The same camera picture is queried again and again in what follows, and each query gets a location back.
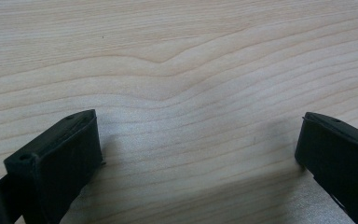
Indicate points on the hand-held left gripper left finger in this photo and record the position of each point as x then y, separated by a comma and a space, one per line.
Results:
56, 168

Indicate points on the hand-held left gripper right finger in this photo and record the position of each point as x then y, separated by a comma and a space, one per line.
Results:
341, 158

